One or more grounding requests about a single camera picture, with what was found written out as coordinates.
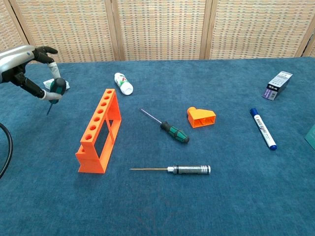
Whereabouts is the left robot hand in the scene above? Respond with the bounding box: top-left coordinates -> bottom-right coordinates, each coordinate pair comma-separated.
0,45 -> 62,101

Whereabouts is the green black screwdriver plain handle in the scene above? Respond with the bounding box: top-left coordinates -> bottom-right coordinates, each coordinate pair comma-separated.
46,77 -> 67,116

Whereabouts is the orange bit holder block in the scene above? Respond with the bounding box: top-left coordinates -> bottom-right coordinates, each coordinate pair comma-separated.
75,88 -> 123,174

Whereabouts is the green black striped screwdriver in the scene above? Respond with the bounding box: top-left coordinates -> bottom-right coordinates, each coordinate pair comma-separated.
140,108 -> 190,145

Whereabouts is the silver precision screwdriver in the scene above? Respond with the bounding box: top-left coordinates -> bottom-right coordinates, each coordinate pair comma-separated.
129,165 -> 212,176

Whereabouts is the white green tissue pack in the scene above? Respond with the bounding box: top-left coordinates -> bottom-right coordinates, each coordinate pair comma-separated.
43,78 -> 71,90

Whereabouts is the white plastic bottle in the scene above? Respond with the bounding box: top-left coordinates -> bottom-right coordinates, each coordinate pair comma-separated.
114,72 -> 134,96

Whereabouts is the woven bamboo folding screen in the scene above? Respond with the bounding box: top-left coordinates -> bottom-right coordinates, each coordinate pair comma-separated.
0,0 -> 315,64

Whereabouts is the orange plastic printed part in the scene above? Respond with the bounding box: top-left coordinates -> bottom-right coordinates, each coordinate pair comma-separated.
186,106 -> 217,129

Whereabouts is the blue table mat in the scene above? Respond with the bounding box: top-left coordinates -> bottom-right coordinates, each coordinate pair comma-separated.
0,57 -> 315,236

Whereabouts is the blue whiteboard marker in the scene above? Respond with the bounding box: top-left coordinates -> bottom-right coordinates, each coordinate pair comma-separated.
250,108 -> 278,151

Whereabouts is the small dark purple box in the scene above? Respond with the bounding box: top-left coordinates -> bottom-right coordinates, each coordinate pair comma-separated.
261,71 -> 293,102

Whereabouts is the teal speaker box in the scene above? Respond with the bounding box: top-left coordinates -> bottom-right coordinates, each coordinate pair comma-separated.
304,122 -> 315,145

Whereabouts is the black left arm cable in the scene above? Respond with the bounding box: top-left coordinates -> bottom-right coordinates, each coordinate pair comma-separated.
0,122 -> 13,179

